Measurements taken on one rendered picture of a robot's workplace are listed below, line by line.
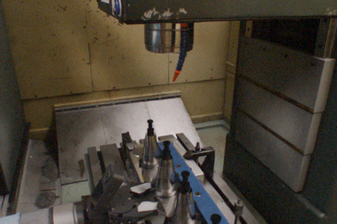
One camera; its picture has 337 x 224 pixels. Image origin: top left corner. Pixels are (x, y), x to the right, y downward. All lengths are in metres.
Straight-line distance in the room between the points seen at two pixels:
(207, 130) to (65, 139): 1.07
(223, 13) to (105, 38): 1.36
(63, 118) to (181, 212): 1.56
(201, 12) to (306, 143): 0.66
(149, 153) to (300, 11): 0.49
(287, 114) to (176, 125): 0.98
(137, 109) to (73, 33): 0.65
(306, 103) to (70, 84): 1.44
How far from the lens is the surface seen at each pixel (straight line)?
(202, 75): 2.21
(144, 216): 0.61
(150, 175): 0.69
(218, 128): 2.34
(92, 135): 1.89
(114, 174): 0.57
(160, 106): 2.09
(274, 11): 0.74
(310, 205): 1.24
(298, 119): 1.13
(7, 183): 1.43
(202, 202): 0.60
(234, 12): 0.68
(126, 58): 1.99
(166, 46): 0.89
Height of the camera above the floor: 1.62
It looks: 24 degrees down
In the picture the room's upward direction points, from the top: straight up
